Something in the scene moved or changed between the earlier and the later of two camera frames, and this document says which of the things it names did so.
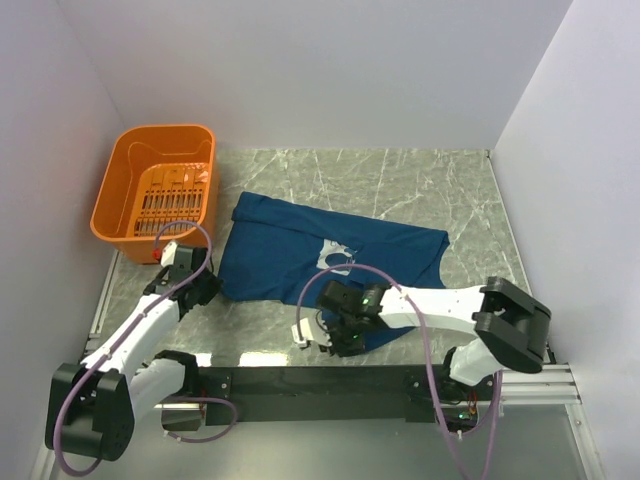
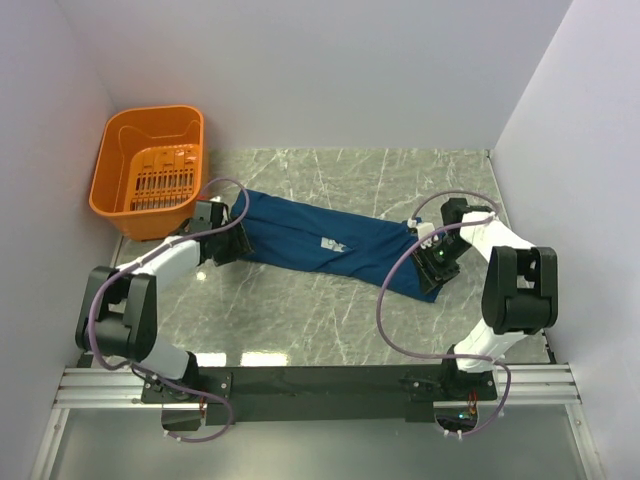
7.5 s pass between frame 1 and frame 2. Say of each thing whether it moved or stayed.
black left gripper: moved
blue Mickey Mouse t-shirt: moved
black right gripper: moved
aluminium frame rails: stayed
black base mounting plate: stayed
